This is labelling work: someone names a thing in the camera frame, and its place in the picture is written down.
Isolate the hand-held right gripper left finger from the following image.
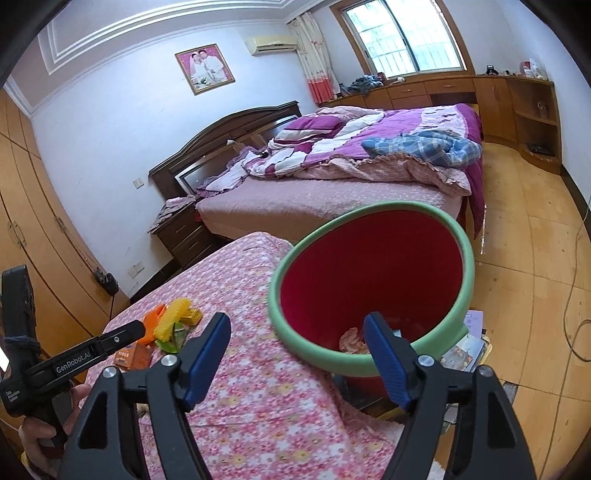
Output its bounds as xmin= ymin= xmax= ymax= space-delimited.
xmin=58 ymin=312 xmax=232 ymax=480

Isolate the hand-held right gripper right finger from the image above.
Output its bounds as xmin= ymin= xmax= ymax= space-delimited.
xmin=362 ymin=312 xmax=539 ymax=480

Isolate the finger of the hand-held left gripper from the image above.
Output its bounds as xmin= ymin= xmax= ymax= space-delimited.
xmin=97 ymin=320 xmax=147 ymax=359

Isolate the red bin with green rim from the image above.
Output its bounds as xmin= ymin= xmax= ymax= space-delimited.
xmin=269 ymin=202 xmax=476 ymax=408

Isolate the person's left hand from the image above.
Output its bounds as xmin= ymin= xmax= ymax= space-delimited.
xmin=19 ymin=382 xmax=94 ymax=464

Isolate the small orange box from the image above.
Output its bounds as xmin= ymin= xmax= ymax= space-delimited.
xmin=113 ymin=344 xmax=154 ymax=373

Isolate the orange plastic toy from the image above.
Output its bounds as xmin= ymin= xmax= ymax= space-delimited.
xmin=142 ymin=305 xmax=168 ymax=345

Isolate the green wrapper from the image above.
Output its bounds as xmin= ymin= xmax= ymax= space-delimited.
xmin=156 ymin=323 xmax=188 ymax=355

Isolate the crumpled pink paper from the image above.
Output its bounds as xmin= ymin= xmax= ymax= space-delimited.
xmin=339 ymin=327 xmax=371 ymax=355

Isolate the yellow bristle brush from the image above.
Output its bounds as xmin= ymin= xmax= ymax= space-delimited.
xmin=154 ymin=298 xmax=191 ymax=342

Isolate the pink floral tablecloth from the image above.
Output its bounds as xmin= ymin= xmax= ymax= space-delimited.
xmin=76 ymin=232 xmax=407 ymax=480

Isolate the pile of magazines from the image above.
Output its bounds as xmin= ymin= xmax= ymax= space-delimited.
xmin=438 ymin=309 xmax=496 ymax=372

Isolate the dark wooden nightstand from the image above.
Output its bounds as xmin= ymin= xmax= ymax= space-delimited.
xmin=148 ymin=198 xmax=228 ymax=271

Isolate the pink folded cloth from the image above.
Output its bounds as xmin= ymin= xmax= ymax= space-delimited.
xmin=148 ymin=196 xmax=197 ymax=232

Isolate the wooden wardrobe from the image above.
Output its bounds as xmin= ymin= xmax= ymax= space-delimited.
xmin=0 ymin=88 xmax=131 ymax=370

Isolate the white ruffled pillow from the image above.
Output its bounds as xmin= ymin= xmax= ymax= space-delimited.
xmin=196 ymin=154 xmax=260 ymax=197

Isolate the bed with pink sheet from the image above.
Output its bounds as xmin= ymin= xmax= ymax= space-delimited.
xmin=196 ymin=104 xmax=486 ymax=246

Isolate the dark wooden headboard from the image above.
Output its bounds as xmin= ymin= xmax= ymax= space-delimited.
xmin=148 ymin=100 xmax=302 ymax=199

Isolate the purple and white quilt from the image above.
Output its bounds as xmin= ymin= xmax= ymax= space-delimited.
xmin=245 ymin=104 xmax=484 ymax=195

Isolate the blue plaid cloth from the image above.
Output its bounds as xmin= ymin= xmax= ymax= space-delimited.
xmin=361 ymin=130 xmax=481 ymax=167

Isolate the long wooden desk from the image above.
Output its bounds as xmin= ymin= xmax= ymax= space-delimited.
xmin=332 ymin=74 xmax=519 ymax=145

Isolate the blue clothes pile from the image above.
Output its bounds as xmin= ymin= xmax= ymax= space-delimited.
xmin=346 ymin=74 xmax=385 ymax=96

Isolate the wooden corner shelf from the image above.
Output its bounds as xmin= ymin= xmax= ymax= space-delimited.
xmin=505 ymin=76 xmax=565 ymax=175

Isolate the thin pale floor cable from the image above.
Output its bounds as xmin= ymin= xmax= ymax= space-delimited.
xmin=560 ymin=185 xmax=591 ymax=361

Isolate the framed wall photo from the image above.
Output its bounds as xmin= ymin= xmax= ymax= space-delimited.
xmin=174 ymin=44 xmax=236 ymax=96

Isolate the wall air conditioner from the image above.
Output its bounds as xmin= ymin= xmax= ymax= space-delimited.
xmin=244 ymin=36 xmax=300 ymax=57

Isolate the window with wooden frame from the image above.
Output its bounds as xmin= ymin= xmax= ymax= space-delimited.
xmin=330 ymin=0 xmax=476 ymax=80

